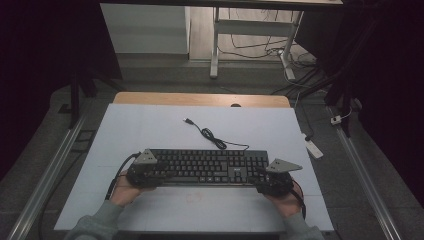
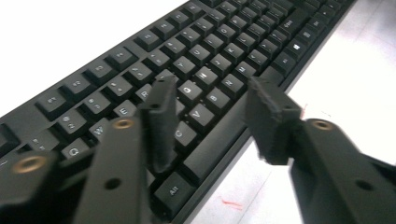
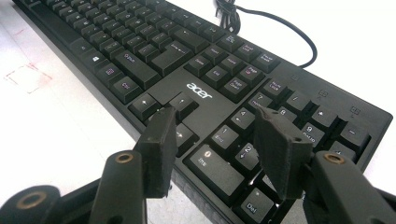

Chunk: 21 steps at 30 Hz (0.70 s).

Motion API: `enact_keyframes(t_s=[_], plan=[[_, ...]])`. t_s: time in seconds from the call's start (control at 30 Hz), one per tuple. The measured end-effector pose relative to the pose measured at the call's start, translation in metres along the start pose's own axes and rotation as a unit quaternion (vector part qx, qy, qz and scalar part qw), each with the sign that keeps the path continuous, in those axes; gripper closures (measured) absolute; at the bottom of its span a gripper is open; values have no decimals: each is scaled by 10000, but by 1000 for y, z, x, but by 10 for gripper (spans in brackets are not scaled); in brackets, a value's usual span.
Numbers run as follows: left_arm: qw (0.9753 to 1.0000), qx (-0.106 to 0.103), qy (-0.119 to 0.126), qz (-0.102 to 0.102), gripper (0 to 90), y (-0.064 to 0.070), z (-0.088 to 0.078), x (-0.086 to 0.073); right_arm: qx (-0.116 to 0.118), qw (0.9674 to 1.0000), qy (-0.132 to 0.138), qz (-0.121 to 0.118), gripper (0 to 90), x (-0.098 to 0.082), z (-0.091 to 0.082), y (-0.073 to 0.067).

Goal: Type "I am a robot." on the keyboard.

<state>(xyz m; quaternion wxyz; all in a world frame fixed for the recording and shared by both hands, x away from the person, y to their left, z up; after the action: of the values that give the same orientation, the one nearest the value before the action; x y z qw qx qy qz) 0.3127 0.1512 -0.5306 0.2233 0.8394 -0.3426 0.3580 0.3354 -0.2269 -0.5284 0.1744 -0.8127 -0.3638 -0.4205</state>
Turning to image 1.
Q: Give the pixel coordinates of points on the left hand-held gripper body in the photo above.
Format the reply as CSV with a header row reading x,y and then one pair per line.
x,y
145,173

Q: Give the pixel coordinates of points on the white table cover board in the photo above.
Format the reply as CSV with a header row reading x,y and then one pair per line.
x,y
266,126

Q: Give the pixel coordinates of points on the white cabinet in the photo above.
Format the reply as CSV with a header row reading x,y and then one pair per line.
x,y
146,30

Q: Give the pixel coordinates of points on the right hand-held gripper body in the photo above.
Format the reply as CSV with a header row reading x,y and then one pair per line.
x,y
276,181

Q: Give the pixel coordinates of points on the wooden table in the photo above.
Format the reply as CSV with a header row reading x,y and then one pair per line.
x,y
186,99

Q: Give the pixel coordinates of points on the person's left hand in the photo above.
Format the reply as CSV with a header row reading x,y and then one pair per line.
x,y
125,195

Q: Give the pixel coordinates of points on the black table grommet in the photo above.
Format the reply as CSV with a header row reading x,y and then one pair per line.
x,y
235,105

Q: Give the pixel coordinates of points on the person's right hand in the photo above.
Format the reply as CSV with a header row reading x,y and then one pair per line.
x,y
286,205

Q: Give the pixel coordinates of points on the white power strip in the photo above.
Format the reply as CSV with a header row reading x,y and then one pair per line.
x,y
313,148

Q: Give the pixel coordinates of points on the black keyboard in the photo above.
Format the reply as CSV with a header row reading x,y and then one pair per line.
x,y
206,166

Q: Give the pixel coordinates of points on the small white adapter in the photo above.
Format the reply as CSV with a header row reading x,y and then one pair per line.
x,y
335,120

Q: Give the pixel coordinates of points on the white metal desk frame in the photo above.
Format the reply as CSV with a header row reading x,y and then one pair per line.
x,y
253,27

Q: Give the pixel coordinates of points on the aluminium floor rail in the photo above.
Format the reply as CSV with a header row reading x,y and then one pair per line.
x,y
363,180
46,180

